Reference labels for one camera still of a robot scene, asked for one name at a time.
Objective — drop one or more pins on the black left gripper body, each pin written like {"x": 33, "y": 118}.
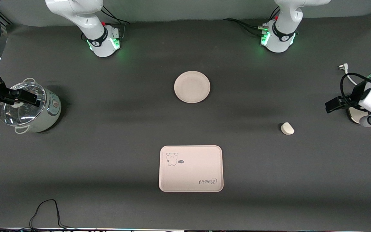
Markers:
{"x": 353, "y": 98}

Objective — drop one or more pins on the white steamed bun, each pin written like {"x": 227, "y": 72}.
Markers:
{"x": 287, "y": 129}

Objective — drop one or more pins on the round cream plate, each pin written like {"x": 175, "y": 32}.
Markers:
{"x": 192, "y": 87}

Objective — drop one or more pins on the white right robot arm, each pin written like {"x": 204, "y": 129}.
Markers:
{"x": 103, "y": 42}

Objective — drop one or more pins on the cream rabbit print tray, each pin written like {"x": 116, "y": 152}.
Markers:
{"x": 192, "y": 174}

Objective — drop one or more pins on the pale green electric pot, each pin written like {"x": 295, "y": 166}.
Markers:
{"x": 48, "y": 112}

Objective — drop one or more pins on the glass pot lid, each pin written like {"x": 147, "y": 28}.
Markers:
{"x": 18, "y": 116}

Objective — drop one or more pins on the aluminium frame rail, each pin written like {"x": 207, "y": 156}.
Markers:
{"x": 5, "y": 19}

